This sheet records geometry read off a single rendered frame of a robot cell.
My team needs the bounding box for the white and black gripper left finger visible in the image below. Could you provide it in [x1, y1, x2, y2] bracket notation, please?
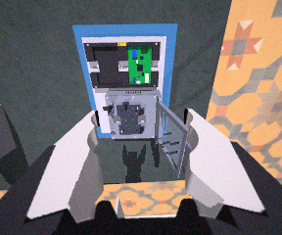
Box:
[0, 110, 104, 235]

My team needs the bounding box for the green circuit board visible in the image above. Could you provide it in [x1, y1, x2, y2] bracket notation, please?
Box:
[127, 46, 152, 84]

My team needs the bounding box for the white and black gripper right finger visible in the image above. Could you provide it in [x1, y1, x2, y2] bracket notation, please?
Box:
[184, 108, 282, 235]

